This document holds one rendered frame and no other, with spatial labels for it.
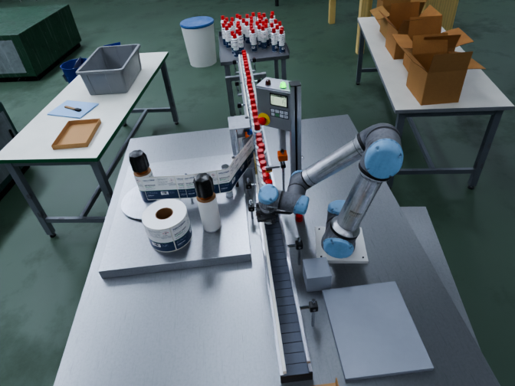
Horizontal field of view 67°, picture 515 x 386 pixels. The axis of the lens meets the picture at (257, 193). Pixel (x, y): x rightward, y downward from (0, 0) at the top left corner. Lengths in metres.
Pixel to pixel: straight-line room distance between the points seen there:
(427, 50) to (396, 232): 1.76
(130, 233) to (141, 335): 0.53
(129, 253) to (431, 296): 1.29
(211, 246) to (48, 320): 1.53
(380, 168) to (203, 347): 0.90
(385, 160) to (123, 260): 1.19
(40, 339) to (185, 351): 1.54
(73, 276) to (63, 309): 0.28
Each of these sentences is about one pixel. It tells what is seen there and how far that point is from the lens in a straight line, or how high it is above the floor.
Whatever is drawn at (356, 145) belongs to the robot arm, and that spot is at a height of 1.38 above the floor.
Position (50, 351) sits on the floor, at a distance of 2.87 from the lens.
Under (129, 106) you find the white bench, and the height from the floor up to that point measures 0.80.
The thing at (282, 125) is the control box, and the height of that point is 1.31.
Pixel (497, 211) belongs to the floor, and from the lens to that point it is 3.54.
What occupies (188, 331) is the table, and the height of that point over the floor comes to 0.83.
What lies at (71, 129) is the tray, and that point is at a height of 0.80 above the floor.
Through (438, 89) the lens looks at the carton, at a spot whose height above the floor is 0.89.
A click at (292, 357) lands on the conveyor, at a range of 1.45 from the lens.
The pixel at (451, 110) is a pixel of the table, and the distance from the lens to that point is 3.12.
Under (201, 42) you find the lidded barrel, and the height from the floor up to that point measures 0.36.
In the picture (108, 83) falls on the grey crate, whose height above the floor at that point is 0.90.
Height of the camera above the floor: 2.17
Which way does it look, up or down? 40 degrees down
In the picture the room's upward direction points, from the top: 6 degrees counter-clockwise
